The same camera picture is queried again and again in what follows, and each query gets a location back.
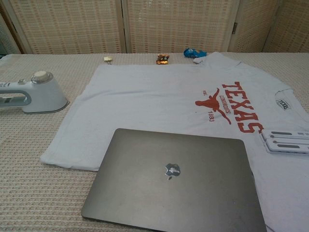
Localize blue snack packet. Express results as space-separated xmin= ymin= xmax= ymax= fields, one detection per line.
xmin=183 ymin=47 xmax=208 ymax=59

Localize grey closed laptop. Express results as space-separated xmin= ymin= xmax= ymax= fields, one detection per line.
xmin=81 ymin=128 xmax=267 ymax=232

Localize white garment steamer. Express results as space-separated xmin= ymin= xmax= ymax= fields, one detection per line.
xmin=0 ymin=70 xmax=70 ymax=115

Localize white folding laptop stand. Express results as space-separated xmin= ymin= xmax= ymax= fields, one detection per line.
xmin=259 ymin=129 xmax=309 ymax=158

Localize woven beige folding screen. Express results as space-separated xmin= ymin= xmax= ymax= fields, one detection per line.
xmin=0 ymin=0 xmax=309 ymax=55

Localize beige woven tablecloth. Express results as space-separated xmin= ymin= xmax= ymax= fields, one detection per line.
xmin=0 ymin=51 xmax=309 ymax=232

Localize orange brown snack packet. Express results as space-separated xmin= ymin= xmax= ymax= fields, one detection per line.
xmin=155 ymin=54 xmax=171 ymax=65

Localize white Texas Longhorns t-shirt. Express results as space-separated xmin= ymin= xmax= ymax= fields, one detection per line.
xmin=39 ymin=51 xmax=309 ymax=232

